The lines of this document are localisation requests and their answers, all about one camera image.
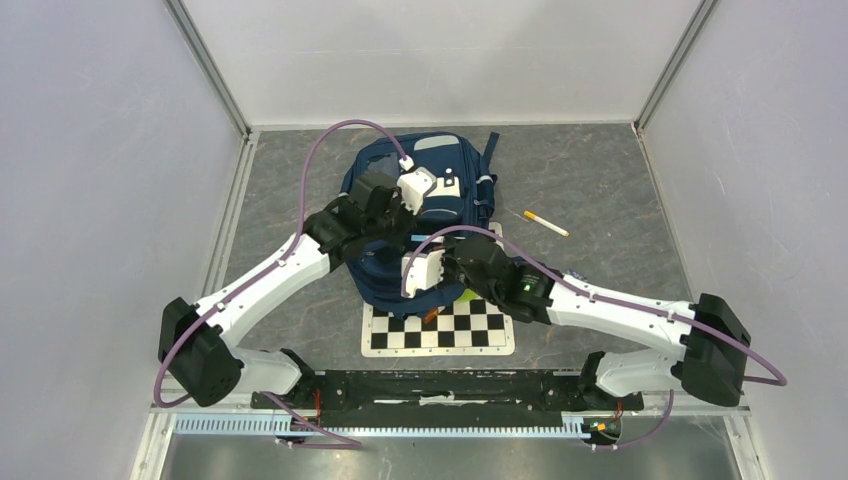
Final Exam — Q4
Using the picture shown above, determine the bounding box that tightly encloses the yellow tipped white marker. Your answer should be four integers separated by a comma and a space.
523, 210, 570, 237

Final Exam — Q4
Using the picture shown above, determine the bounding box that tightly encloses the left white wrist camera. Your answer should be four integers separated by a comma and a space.
397, 155, 437, 216

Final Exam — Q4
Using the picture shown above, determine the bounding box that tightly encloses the brown orange toy block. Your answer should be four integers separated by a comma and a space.
422, 308, 439, 325

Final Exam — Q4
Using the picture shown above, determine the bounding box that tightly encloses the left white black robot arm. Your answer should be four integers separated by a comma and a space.
154, 171, 436, 408

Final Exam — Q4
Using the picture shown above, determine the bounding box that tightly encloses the navy blue backpack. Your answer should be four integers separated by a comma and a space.
340, 131, 501, 319

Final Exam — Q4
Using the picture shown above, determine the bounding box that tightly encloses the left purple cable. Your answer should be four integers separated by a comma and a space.
152, 119, 415, 449

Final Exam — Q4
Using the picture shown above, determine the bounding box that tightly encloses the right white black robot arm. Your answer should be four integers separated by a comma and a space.
441, 236, 751, 408

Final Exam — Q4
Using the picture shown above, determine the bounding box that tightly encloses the green toy block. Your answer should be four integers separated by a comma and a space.
458, 289, 477, 302

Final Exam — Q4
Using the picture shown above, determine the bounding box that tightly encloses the black and white chessboard mat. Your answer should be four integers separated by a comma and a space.
347, 241, 515, 358

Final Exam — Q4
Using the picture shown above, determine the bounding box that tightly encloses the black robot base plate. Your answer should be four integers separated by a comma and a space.
281, 369, 644, 428

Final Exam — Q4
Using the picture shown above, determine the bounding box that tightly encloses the aluminium frame rail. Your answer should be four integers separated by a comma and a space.
148, 370, 753, 440

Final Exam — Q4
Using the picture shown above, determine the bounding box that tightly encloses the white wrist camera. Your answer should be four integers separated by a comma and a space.
401, 249, 445, 298
397, 155, 437, 216

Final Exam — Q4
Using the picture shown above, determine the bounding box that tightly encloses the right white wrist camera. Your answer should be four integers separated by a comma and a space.
401, 249, 445, 298

